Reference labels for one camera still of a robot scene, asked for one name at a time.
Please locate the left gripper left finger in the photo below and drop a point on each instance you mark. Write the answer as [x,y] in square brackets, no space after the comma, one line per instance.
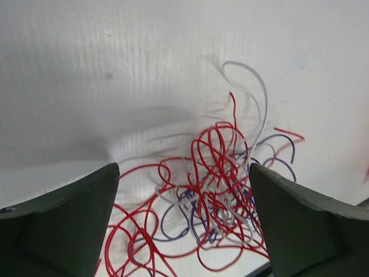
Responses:
[60,233]

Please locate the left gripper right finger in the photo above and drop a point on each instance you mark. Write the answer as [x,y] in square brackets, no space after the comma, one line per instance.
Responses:
[307,233]

